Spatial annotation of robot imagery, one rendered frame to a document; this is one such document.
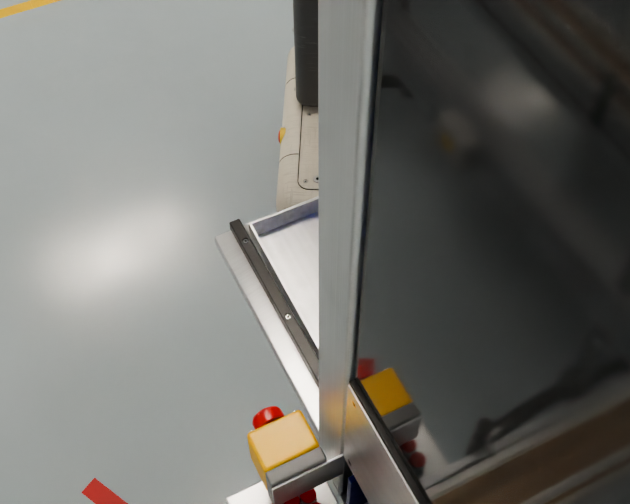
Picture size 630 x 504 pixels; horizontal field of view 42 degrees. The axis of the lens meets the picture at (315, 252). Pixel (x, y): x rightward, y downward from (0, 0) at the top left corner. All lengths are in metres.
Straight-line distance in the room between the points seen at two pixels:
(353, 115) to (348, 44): 0.05
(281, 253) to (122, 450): 0.98
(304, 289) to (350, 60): 0.79
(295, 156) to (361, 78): 1.74
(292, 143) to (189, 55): 0.82
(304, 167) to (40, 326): 0.84
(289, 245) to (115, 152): 1.46
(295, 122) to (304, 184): 0.23
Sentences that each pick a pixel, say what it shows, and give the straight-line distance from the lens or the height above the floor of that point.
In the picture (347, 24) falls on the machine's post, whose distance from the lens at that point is 0.50.
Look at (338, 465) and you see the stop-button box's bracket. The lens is 1.01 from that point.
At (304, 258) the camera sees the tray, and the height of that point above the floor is 0.88.
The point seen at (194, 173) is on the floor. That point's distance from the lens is 2.60.
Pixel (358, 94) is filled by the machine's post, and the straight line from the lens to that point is 0.52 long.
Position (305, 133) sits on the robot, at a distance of 2.30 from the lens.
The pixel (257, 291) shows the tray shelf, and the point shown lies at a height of 0.88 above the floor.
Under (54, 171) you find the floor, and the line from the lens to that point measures 2.71.
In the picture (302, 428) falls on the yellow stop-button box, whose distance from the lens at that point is 1.00.
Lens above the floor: 1.95
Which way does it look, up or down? 55 degrees down
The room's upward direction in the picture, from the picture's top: straight up
